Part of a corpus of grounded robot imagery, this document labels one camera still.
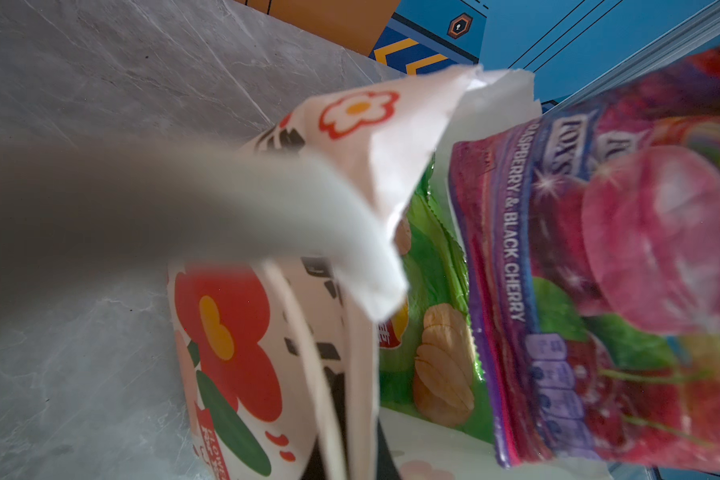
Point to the white floral paper bag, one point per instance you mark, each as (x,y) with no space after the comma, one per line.
(191,309)

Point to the green Lays chips bag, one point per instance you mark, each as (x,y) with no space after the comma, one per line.
(428,364)

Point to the aluminium corner post right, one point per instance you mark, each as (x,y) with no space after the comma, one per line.
(688,36)

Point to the purple pink candy bag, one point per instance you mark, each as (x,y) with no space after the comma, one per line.
(592,238)

